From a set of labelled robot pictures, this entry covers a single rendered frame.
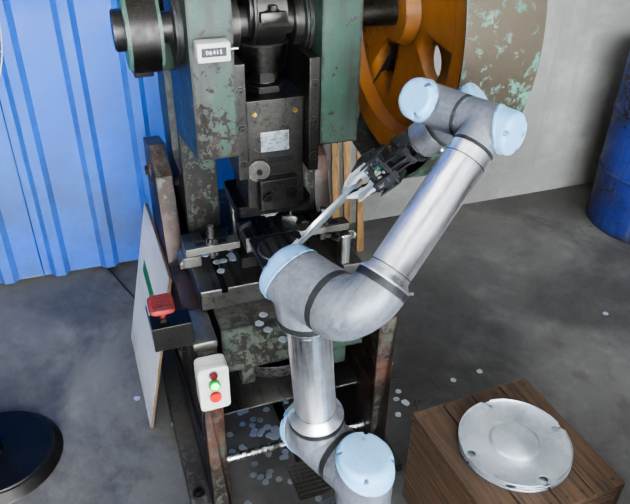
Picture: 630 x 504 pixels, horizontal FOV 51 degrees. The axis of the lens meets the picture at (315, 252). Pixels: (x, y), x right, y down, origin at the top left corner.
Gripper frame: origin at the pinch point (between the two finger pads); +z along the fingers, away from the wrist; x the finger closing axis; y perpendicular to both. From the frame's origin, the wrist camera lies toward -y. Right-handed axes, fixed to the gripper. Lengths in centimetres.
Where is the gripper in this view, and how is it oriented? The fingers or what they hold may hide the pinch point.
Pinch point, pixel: (350, 190)
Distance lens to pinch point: 146.3
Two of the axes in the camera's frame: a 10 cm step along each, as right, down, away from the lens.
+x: 6.6, 7.2, 2.0
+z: -6.8, 4.6, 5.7
